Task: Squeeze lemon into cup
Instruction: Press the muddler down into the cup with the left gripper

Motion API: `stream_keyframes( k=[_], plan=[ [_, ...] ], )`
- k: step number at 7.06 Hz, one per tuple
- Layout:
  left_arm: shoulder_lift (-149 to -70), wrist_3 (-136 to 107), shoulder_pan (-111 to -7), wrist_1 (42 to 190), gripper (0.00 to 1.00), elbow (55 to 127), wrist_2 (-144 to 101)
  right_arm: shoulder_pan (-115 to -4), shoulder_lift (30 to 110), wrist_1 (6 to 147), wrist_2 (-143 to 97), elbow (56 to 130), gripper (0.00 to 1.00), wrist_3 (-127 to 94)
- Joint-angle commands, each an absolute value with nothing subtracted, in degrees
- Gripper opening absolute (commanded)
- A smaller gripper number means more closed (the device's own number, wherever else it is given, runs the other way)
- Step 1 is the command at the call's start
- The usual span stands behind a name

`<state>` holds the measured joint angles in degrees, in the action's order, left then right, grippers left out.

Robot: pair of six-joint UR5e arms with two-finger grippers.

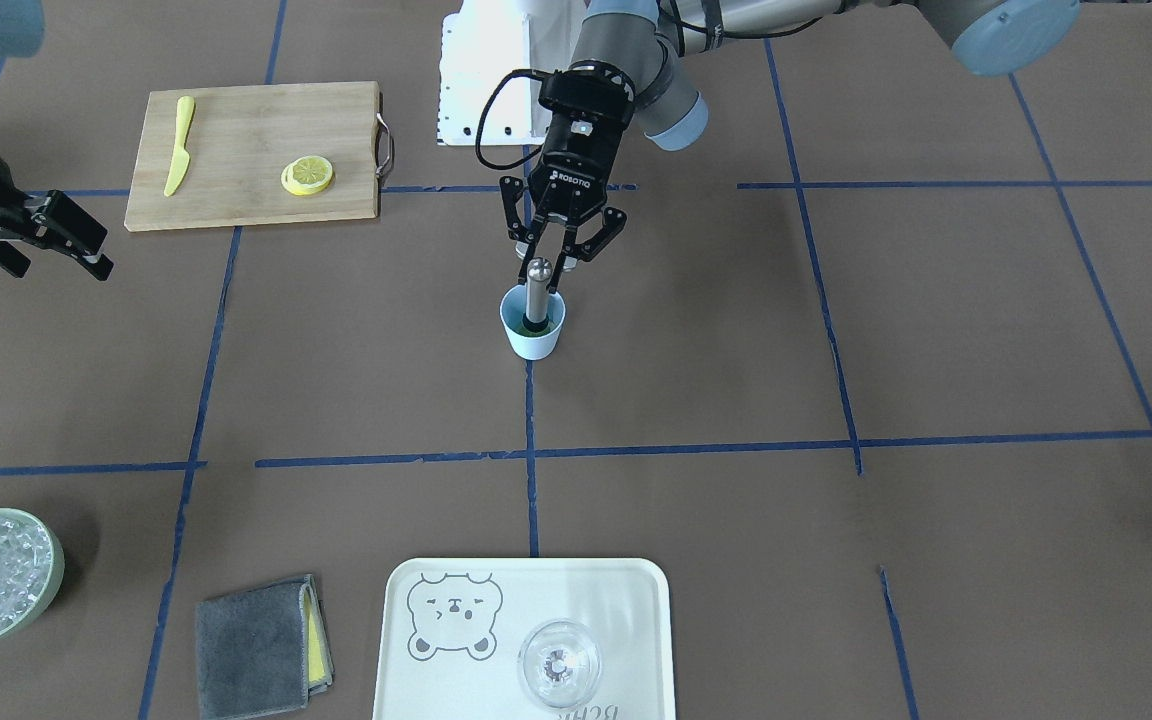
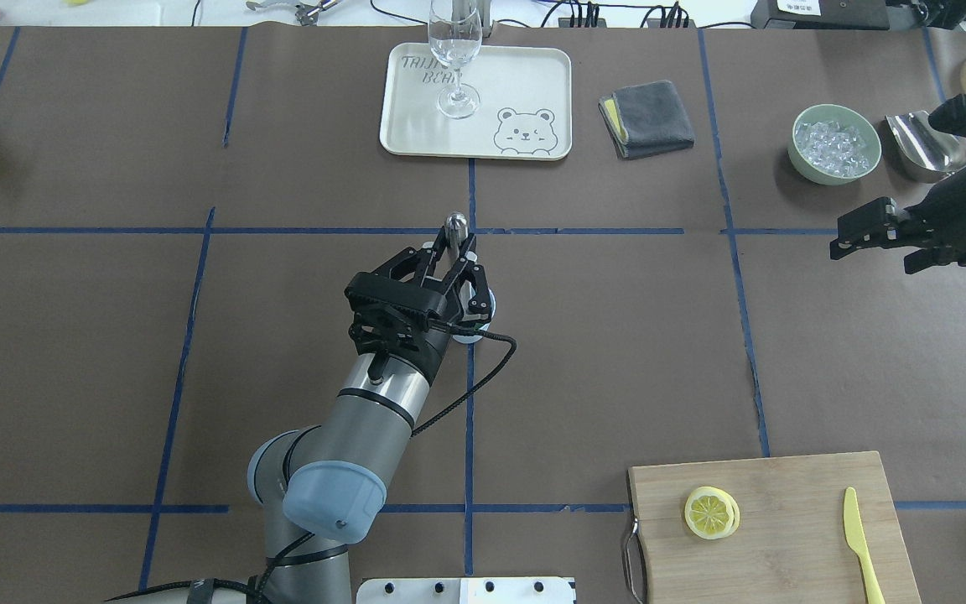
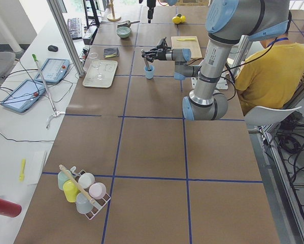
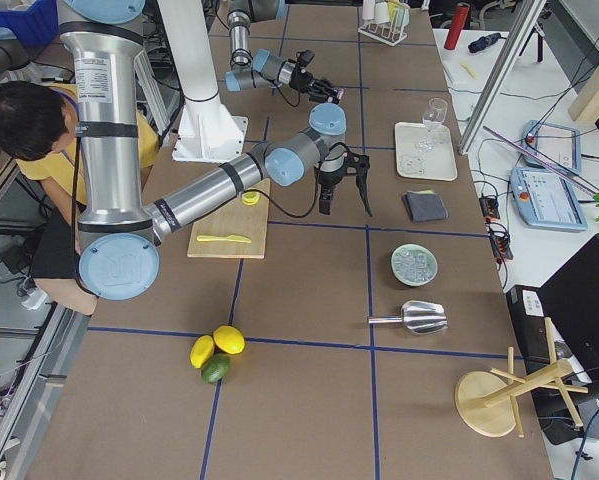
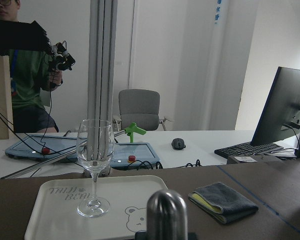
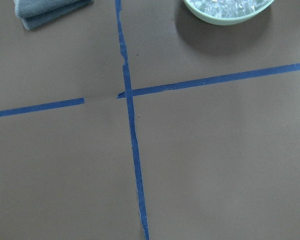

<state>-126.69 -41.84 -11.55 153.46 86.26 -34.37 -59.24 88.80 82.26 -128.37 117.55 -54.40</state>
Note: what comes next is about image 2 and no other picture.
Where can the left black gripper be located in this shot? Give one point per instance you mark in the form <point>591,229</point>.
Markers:
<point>443,334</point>

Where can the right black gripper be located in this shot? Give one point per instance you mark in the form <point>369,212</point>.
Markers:
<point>958,208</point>

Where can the yellow lemon half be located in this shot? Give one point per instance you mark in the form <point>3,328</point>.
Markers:
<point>711,513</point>

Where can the steel muddler black tip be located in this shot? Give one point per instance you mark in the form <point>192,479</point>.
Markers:
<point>455,233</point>

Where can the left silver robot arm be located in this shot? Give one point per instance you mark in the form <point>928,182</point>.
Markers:
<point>322,487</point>

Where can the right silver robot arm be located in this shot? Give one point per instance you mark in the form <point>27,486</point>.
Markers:
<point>934,228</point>

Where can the light blue plastic cup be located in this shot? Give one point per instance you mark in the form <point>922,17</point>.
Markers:
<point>482,326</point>

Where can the green bowl of ice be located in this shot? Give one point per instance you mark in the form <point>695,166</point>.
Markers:
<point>832,145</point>

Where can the steel ice scoop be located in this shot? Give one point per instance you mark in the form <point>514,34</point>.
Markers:
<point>927,156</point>

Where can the cream bear serving tray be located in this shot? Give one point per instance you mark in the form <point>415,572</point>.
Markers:
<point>525,110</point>

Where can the black power adapter box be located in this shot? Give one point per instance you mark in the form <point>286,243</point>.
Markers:
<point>842,15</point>

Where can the clear wine glass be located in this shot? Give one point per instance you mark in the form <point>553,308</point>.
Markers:
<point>455,35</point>

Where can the grey folded cloth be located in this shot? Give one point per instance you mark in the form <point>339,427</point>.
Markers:
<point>647,119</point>

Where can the long metal grabber tool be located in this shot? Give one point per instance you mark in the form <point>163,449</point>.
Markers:
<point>306,13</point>

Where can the yellow plastic knife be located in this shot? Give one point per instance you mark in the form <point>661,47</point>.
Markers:
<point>855,538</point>

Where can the bamboo cutting board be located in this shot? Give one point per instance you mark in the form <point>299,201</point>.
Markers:
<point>790,546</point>

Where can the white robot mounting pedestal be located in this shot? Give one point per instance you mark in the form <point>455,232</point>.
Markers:
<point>486,589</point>

